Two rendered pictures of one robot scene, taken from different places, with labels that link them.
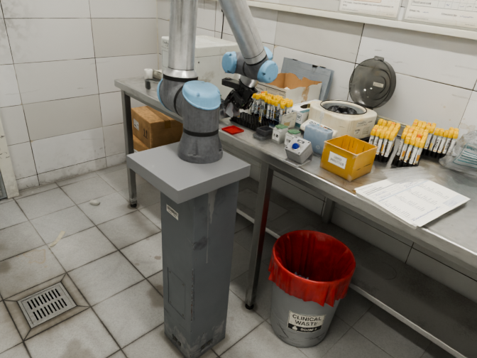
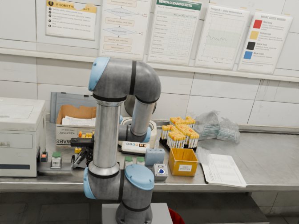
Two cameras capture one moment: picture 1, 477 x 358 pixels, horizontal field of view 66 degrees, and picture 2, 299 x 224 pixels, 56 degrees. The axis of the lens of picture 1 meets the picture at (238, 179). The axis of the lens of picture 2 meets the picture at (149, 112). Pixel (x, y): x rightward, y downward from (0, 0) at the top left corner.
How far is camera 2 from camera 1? 114 cm
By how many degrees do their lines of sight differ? 51
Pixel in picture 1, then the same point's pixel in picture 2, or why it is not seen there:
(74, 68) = not seen: outside the picture
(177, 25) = (113, 134)
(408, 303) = (194, 214)
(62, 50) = not seen: outside the picture
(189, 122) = (142, 202)
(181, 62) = (114, 160)
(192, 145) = (144, 217)
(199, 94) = (149, 179)
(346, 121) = (154, 136)
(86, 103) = not seen: outside the picture
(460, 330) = (217, 212)
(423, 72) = (163, 89)
